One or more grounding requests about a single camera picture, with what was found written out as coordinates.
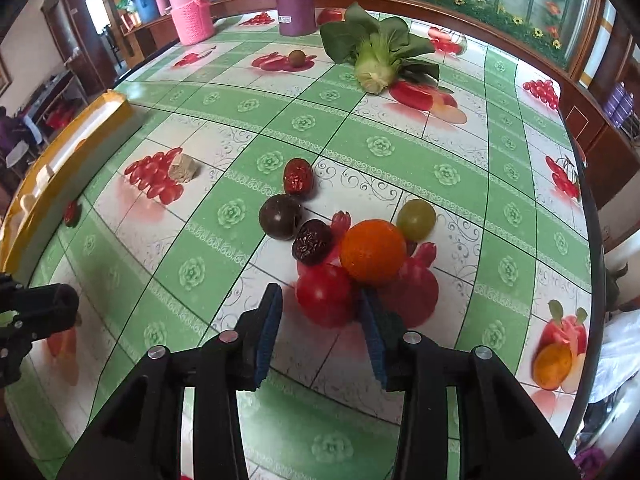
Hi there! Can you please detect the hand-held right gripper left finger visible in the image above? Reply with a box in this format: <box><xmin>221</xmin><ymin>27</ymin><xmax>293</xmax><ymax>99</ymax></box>
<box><xmin>55</xmin><ymin>282</ymin><xmax>283</xmax><ymax>480</ymax></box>

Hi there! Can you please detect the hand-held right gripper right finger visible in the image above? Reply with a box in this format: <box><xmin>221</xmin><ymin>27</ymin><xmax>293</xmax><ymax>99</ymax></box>
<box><xmin>357</xmin><ymin>287</ymin><xmax>586</xmax><ymax>480</ymax></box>

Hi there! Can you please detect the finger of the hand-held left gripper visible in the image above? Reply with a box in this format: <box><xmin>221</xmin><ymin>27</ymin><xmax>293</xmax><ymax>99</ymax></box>
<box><xmin>15</xmin><ymin>283</ymin><xmax>81</xmax><ymax>339</ymax></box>

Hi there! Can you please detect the red tomato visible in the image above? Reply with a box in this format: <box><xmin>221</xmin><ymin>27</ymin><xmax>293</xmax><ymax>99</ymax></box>
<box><xmin>295</xmin><ymin>263</ymin><xmax>358</xmax><ymax>328</ymax></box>

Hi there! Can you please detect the medium orange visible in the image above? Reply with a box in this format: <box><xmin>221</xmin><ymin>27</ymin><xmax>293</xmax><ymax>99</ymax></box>
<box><xmin>340</xmin><ymin>219</ymin><xmax>407</xmax><ymax>283</ymax></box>

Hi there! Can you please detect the dark red wrinkled date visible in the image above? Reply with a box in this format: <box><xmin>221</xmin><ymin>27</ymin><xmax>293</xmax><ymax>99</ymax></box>
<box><xmin>291</xmin><ymin>219</ymin><xmax>335</xmax><ymax>266</ymax></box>

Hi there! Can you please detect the dark purple plum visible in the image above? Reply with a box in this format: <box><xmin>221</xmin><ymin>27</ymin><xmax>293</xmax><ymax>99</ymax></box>
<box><xmin>258</xmin><ymin>193</ymin><xmax>303</xmax><ymax>239</ymax></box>

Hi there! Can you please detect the yellow-rimmed white tray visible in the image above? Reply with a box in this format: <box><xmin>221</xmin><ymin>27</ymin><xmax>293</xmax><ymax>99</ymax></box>
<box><xmin>0</xmin><ymin>90</ymin><xmax>138</xmax><ymax>266</ymax></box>

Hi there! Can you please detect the green round fruit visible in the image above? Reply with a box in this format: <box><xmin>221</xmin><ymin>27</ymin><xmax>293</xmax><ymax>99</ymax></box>
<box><xmin>396</xmin><ymin>199</ymin><xmax>437</xmax><ymax>241</ymax></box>

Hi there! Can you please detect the bright red date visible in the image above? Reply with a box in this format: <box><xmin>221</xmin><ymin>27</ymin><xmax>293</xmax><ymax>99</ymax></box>
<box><xmin>283</xmin><ymin>158</ymin><xmax>316</xmax><ymax>198</ymax></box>

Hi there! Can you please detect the white plastic bag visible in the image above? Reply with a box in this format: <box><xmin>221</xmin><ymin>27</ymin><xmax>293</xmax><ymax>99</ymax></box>
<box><xmin>587</xmin><ymin>310</ymin><xmax>640</xmax><ymax>406</ymax></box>

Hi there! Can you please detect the purple cloth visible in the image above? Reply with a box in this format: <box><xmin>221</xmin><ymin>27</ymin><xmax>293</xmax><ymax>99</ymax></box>
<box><xmin>572</xmin><ymin>447</ymin><xmax>613</xmax><ymax>480</ymax></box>

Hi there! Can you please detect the green bok choy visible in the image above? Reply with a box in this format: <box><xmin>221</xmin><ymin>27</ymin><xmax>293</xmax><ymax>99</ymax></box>
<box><xmin>319</xmin><ymin>1</ymin><xmax>441</xmax><ymax>95</ymax></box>

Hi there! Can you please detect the blue plastic jug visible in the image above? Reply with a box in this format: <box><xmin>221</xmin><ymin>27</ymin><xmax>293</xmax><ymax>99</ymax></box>
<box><xmin>134</xmin><ymin>0</ymin><xmax>160</xmax><ymax>25</ymax></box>

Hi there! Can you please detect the pink crocheted jar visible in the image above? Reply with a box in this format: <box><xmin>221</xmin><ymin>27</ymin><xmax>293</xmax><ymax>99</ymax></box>
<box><xmin>166</xmin><ymin>0</ymin><xmax>216</xmax><ymax>46</ymax></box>

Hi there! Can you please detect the purple metal bottle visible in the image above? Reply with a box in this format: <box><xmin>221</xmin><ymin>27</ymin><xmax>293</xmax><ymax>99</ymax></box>
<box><xmin>605</xmin><ymin>81</ymin><xmax>626</xmax><ymax>123</ymax></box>
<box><xmin>618</xmin><ymin>95</ymin><xmax>636</xmax><ymax>131</ymax></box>

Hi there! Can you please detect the white and gold roll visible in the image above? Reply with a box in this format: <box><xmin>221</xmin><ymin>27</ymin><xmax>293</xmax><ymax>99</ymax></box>
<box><xmin>582</xmin><ymin>0</ymin><xmax>616</xmax><ymax>88</ymax></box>

